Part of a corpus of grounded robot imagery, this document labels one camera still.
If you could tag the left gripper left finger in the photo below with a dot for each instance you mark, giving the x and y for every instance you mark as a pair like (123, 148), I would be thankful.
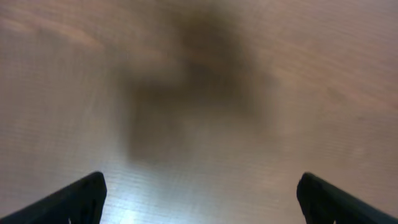
(80, 202)

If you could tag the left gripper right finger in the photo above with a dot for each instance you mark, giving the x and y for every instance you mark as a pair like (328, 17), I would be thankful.
(323, 203)

